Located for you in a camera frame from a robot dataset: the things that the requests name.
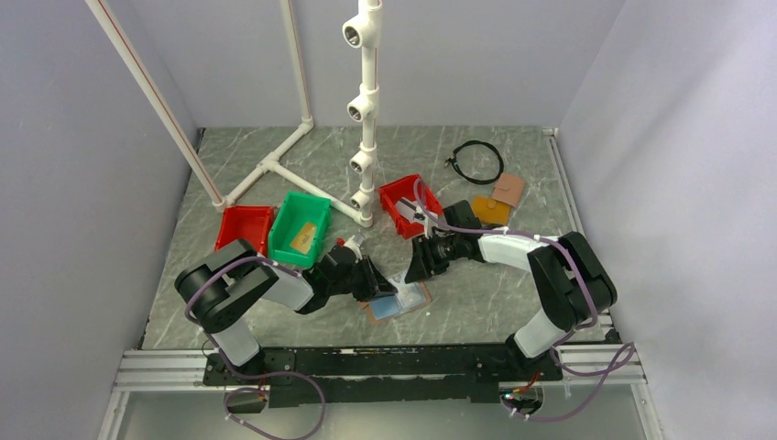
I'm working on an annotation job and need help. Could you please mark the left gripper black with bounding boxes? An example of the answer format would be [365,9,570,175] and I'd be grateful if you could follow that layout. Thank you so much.
[328,255,398,303]

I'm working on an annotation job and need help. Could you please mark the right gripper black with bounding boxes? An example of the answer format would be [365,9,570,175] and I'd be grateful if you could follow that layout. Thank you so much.
[404,233,462,285]

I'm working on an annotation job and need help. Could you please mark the orange credit card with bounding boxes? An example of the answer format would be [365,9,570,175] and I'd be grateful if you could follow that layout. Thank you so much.
[290,222,317,255]

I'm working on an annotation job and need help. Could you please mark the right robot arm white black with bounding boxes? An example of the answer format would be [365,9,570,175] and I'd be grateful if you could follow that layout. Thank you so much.
[405,201,617,380]

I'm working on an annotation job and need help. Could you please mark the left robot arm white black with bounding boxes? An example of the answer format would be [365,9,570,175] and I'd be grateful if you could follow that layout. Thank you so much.
[174,236,398,385]

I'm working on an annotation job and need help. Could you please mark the orange card holder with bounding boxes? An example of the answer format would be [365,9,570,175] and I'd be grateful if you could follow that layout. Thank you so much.
[471,196,511,226]

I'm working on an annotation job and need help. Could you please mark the pink card holder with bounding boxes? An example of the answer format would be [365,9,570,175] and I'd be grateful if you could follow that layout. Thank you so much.
[491,172,526,208]

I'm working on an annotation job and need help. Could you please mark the red bin right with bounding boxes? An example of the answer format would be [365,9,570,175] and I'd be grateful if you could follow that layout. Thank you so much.
[378,174,423,239]

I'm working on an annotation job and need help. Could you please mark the red bin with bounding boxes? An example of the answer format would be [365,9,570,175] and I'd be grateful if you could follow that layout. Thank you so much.
[378,174,423,239]
[213,205,277,257]

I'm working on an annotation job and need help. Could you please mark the green bin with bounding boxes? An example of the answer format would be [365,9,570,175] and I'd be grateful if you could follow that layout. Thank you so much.
[268,192,331,268]

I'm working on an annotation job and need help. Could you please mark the red bin left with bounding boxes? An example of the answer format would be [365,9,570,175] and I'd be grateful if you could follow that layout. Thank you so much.
[213,205,277,257]

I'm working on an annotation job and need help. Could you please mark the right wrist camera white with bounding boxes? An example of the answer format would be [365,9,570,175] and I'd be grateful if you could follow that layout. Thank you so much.
[412,205,438,238]

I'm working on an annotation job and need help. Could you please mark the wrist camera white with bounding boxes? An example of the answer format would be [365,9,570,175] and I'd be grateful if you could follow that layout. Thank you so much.
[412,205,438,238]
[336,234,365,259]

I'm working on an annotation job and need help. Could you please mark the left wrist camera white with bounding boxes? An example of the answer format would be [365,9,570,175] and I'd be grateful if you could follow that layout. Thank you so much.
[336,234,365,259]

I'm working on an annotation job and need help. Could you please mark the black cable loop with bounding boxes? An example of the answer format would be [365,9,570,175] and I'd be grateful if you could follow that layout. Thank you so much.
[443,139,506,186]

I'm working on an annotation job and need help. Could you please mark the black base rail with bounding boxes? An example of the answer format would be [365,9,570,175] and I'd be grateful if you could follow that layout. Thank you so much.
[203,343,563,408]

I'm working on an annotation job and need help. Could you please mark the white pvc pipe frame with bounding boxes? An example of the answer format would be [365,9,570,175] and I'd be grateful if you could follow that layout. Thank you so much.
[86,0,365,227]

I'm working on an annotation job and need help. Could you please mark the aluminium frame rail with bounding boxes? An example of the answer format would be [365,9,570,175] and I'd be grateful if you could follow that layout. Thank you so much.
[98,344,664,439]

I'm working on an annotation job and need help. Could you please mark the white pvc fitting post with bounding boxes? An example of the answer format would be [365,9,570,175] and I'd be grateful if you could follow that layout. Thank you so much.
[342,1,383,227]

